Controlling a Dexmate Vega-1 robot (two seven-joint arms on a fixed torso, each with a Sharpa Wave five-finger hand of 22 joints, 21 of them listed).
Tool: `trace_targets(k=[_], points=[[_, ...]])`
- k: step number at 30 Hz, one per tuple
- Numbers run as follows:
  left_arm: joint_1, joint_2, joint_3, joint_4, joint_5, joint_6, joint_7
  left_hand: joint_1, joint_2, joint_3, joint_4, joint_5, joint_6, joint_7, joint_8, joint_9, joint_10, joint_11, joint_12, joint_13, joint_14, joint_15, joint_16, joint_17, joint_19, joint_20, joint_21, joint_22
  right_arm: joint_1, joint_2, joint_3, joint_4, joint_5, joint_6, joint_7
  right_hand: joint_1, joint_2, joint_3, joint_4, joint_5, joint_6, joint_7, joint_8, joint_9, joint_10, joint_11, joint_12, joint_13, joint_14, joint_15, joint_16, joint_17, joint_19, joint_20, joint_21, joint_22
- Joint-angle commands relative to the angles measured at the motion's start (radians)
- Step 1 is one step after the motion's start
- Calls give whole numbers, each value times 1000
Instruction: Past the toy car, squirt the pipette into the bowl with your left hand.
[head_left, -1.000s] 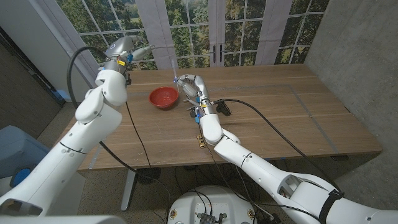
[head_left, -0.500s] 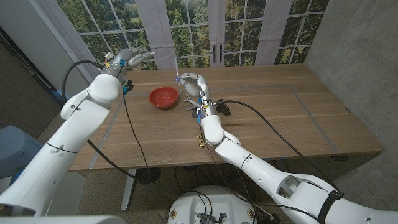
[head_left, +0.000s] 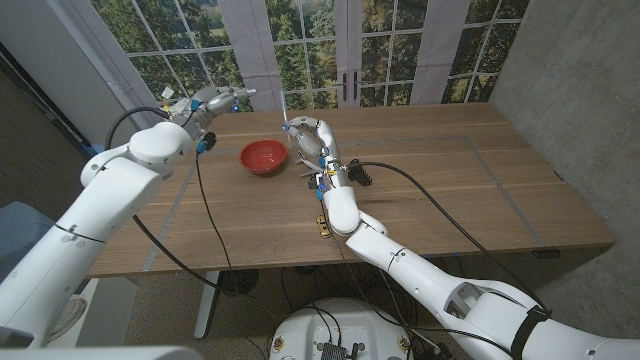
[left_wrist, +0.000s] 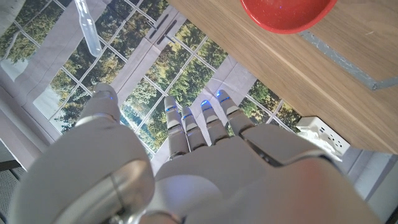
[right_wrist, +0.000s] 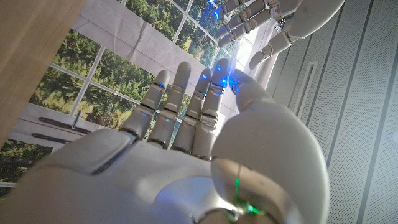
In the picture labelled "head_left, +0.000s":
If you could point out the red bowl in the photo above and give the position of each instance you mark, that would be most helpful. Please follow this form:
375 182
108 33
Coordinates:
263 156

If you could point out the black backdrop frame bar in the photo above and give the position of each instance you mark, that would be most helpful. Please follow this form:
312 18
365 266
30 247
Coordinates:
50 110

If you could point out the white floor platform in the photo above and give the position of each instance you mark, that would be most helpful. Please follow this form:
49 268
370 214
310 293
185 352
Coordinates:
115 310

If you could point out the white toy airplane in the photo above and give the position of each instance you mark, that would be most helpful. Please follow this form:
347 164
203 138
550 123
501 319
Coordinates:
306 163

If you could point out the window forest print backdrop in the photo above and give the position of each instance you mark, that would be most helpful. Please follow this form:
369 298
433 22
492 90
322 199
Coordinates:
310 50

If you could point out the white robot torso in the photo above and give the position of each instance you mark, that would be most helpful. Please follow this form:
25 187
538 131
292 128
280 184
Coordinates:
340 325

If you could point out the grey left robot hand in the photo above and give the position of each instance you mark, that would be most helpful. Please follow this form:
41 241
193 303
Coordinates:
215 102

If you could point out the clear plastic pipette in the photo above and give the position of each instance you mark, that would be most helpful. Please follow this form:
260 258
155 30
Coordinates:
285 112

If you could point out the small blue box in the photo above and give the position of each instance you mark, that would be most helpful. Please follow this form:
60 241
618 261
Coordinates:
95 149

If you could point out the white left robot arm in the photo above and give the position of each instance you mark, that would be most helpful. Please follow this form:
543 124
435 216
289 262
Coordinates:
90 220

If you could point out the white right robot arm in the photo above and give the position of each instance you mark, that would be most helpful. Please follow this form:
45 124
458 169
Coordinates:
425 285

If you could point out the white robot body edge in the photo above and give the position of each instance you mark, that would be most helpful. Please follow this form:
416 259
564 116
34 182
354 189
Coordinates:
100 353

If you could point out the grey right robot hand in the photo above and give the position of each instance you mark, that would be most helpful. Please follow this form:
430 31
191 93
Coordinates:
325 145

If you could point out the yellow toy car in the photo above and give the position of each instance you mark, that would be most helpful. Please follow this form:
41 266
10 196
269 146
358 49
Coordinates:
323 231

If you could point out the white table leg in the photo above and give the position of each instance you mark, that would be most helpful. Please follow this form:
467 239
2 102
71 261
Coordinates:
206 305

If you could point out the black round floor fan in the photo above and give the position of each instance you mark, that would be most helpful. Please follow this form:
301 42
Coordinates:
240 282

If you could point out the blue-grey bin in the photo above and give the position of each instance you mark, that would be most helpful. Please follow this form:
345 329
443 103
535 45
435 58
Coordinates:
20 225

